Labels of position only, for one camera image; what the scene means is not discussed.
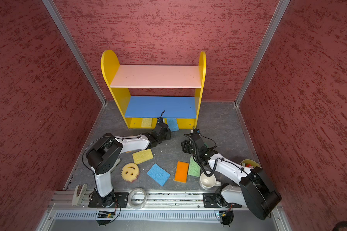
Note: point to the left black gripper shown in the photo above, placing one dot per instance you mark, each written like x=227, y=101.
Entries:
x=168, y=134

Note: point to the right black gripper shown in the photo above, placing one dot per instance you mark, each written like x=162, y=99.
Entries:
x=185, y=147

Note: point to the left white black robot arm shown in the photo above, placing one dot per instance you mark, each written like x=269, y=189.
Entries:
x=103, y=155

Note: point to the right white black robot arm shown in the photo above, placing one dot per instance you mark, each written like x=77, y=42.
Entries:
x=257, y=191

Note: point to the blue lower shelf board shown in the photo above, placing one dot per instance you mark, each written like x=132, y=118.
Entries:
x=155, y=106

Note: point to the yellow shelf unit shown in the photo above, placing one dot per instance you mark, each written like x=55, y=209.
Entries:
x=109, y=67

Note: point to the pink upper shelf board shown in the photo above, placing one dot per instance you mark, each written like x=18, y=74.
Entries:
x=159, y=76

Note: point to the light green sponge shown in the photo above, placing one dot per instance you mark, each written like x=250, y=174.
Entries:
x=194, y=168

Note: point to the orange sponge centre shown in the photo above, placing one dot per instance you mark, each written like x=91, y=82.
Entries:
x=181, y=173

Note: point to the white ceramic mug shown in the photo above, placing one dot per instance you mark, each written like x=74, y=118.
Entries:
x=208, y=182

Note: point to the yellow smiley face sponge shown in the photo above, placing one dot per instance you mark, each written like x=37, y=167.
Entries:
x=130, y=172

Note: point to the yellow cup with pens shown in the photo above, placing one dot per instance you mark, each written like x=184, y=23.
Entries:
x=249, y=164

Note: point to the clear tape roll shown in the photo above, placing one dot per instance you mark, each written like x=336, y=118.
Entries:
x=137, y=198

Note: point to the beige stapler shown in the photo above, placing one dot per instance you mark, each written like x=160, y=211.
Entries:
x=78, y=195

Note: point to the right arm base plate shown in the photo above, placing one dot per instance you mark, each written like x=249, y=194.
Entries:
x=215, y=200

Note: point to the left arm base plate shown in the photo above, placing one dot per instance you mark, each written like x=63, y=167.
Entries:
x=110, y=201

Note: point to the aluminium rail front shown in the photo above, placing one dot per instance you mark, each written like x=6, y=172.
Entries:
x=166, y=200

